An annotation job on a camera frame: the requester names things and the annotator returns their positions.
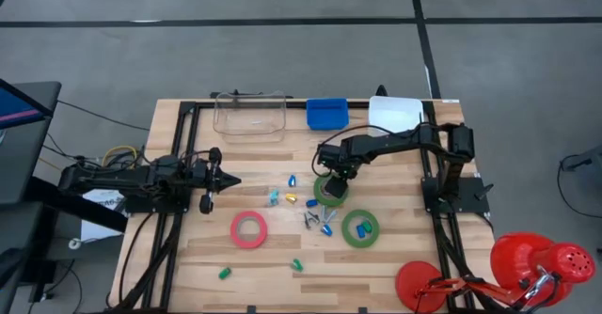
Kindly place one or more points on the blue plastic basket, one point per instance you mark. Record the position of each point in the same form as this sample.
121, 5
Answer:
327, 114

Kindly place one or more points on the blue mini stapler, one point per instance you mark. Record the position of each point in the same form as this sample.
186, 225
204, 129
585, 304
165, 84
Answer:
360, 231
311, 203
326, 230
292, 181

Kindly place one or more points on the teal staple remover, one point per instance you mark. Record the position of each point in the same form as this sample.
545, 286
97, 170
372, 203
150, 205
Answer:
274, 197

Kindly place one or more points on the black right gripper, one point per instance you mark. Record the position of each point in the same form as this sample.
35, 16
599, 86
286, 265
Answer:
338, 160

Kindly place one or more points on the black table clamp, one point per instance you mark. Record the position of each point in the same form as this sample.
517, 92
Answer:
381, 91
235, 94

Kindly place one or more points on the black workstation desk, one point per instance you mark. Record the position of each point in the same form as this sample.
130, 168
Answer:
19, 173

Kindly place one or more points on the dark grey staple remover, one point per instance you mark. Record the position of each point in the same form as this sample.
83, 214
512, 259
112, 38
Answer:
308, 220

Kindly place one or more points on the white paper sheet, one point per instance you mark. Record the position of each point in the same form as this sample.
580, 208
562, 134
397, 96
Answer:
99, 231

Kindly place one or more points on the yellow mini stapler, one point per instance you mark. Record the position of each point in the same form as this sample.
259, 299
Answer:
291, 198

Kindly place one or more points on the green mini stapler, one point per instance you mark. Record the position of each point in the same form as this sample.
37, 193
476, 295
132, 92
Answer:
367, 226
225, 273
296, 265

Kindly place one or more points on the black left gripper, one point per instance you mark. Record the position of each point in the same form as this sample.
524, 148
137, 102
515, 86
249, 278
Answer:
207, 180

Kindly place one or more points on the blue computer monitor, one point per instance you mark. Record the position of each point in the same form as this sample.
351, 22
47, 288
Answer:
14, 109

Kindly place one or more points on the clear plastic container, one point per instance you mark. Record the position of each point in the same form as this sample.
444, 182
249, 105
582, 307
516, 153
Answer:
249, 116

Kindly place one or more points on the black aluminium frame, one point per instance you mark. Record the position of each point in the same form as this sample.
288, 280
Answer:
296, 104

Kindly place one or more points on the white plastic bin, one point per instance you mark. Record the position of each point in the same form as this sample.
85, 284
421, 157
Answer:
390, 112

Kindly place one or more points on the black frame bracket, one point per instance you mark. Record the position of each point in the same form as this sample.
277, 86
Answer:
251, 310
363, 310

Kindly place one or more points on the red desk lamp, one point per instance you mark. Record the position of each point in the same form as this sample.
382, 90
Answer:
517, 257

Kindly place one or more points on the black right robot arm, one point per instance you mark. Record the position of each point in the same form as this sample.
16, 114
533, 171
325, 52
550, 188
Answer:
400, 142

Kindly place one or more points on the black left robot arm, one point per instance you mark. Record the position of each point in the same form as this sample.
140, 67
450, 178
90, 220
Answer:
117, 178

